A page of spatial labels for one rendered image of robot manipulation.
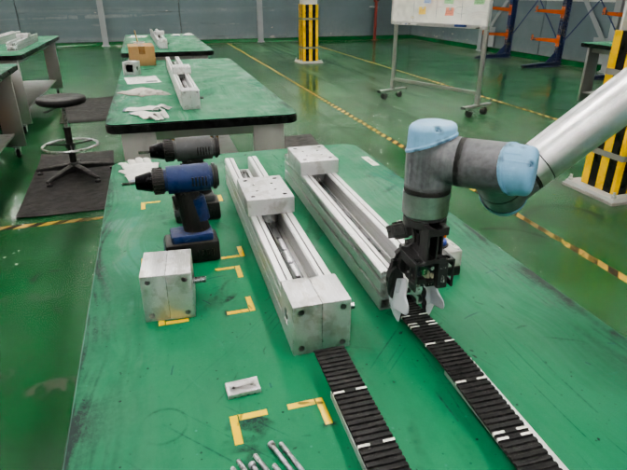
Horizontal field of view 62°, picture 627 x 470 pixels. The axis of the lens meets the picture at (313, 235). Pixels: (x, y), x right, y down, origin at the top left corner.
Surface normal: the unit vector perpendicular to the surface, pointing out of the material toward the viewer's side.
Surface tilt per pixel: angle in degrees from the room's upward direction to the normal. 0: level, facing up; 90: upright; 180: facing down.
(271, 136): 90
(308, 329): 90
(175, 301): 90
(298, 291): 0
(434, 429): 0
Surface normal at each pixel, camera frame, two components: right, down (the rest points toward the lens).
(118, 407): 0.00, -0.91
